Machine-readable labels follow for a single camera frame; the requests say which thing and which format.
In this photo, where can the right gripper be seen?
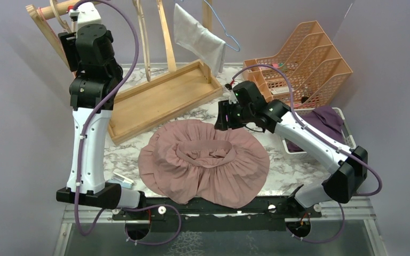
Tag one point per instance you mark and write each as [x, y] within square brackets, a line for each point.
[225, 109]

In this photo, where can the pink wire hanger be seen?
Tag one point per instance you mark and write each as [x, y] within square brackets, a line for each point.
[52, 38]

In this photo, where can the wooden clothes rack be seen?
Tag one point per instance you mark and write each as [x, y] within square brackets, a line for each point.
[149, 104]

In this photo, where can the pink skirt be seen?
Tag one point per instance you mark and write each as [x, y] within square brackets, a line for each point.
[189, 158]

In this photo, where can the wooden hanger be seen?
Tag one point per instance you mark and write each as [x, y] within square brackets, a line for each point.
[171, 63]
[59, 9]
[144, 38]

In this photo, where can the white skirt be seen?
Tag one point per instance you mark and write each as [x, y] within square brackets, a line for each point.
[214, 61]

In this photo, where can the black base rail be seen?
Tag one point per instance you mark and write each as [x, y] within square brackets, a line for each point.
[161, 214]

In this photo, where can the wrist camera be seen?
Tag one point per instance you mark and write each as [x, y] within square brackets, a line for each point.
[232, 98]
[85, 14]

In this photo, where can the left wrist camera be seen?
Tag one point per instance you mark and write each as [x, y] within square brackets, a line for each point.
[85, 14]

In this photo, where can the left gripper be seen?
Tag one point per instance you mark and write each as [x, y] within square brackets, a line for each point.
[67, 40]

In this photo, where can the purple garment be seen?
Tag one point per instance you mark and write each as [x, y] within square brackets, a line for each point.
[326, 120]

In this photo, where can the blue wire hanger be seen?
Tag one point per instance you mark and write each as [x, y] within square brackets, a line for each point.
[226, 32]

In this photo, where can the small white blue box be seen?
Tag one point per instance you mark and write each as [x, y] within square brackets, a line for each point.
[122, 180]

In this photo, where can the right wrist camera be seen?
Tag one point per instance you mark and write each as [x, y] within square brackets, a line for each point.
[232, 98]

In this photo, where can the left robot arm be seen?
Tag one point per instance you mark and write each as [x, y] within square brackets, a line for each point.
[98, 78]

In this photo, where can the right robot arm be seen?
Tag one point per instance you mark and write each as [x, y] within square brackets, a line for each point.
[347, 167]

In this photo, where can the white perforated basket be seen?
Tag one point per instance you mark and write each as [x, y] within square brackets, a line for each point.
[290, 150]

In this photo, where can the orange plastic desk organizer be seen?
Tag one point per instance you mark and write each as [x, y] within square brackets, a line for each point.
[308, 68]

